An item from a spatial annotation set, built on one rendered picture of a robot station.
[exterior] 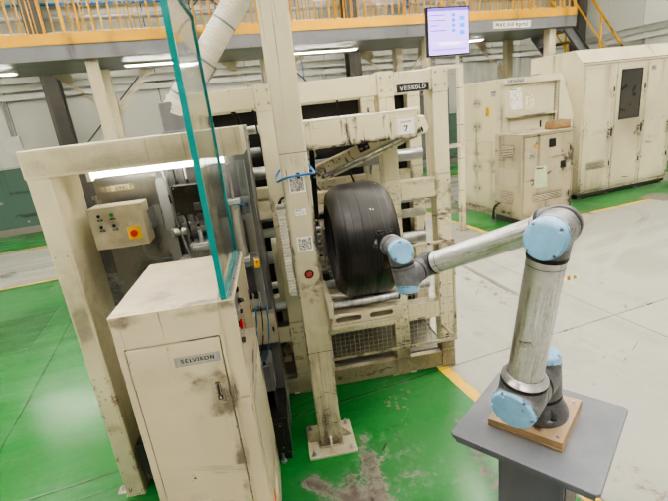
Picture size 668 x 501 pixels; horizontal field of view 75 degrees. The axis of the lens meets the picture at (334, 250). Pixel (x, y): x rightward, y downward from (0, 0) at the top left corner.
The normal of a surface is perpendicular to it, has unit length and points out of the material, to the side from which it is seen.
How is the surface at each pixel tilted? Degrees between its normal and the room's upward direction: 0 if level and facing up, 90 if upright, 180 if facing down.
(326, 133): 90
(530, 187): 90
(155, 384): 90
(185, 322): 90
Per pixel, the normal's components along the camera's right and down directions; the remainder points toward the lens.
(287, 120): 0.15, 0.29
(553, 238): -0.67, 0.22
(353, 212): 0.04, -0.44
